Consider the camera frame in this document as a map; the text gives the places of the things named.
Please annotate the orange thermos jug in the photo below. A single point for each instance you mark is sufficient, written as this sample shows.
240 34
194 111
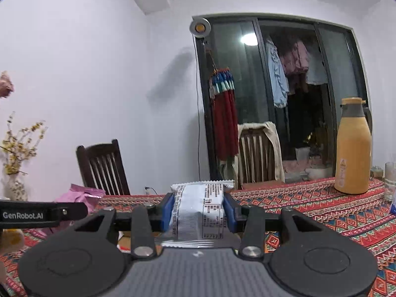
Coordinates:
353 147

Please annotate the floral vase yellow twigs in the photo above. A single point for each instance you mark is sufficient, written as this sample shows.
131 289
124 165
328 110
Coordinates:
17 148

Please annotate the hanging blue shirt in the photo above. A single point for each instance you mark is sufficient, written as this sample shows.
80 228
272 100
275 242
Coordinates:
279 82

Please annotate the red tassel hanging decoration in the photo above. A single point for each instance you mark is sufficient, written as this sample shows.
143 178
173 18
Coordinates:
223 104

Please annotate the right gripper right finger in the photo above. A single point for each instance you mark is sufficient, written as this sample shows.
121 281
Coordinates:
252 222

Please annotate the pink vase with roses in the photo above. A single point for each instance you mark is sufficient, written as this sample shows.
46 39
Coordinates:
6 86

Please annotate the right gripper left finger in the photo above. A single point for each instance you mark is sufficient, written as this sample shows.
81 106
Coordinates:
143 221

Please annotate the hanging pink jacket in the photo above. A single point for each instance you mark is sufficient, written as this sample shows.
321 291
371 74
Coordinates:
295 60

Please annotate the dark wooden chair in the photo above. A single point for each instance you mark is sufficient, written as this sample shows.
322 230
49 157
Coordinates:
101 167

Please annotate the pink snack pack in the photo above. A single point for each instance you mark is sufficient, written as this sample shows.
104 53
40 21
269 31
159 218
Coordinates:
89 196

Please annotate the patterned red tablecloth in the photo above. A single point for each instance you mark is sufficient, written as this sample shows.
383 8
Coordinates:
365 218

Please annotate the white blue tissue pack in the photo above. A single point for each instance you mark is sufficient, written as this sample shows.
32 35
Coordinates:
393 208

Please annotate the chair with beige cloth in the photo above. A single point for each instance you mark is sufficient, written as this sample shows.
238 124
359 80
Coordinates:
259 156

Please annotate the white snack pack label up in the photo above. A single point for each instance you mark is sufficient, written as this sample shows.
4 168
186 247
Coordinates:
198 218

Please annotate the round ring lamp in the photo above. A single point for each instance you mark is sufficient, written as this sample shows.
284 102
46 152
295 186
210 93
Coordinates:
200 27

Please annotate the drinking glass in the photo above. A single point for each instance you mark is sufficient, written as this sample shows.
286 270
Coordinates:
389 180

